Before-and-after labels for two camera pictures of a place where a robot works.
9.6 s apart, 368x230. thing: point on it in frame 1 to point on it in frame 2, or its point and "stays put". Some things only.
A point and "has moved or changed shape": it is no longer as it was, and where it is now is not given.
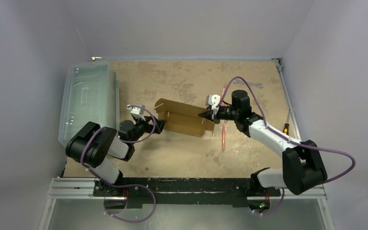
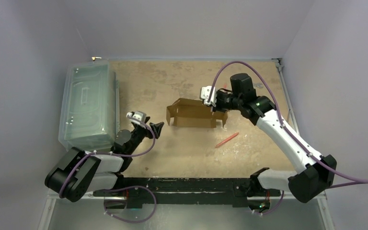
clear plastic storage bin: (90, 94) stays put
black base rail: (184, 192) stays put
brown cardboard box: (183, 118) has moved or changed shape
